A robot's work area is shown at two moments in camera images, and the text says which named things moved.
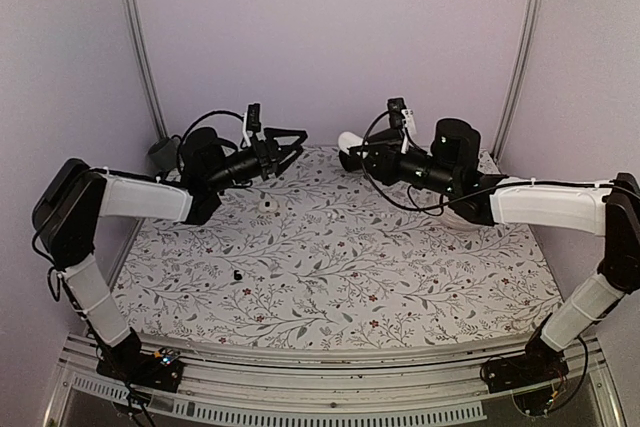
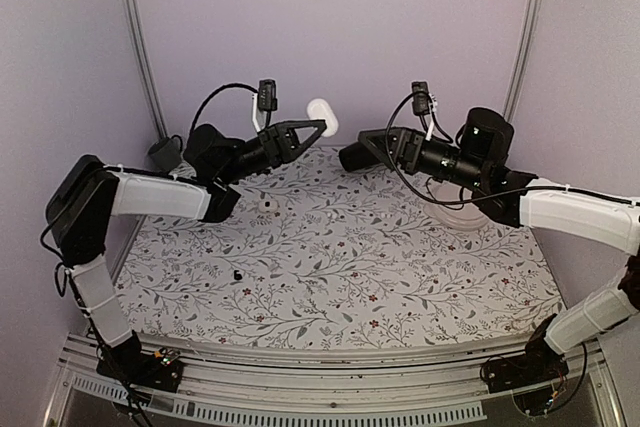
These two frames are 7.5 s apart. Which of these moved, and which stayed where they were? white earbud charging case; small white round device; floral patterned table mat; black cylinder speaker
Moved: white earbud charging case
Stayed: black cylinder speaker; small white round device; floral patterned table mat
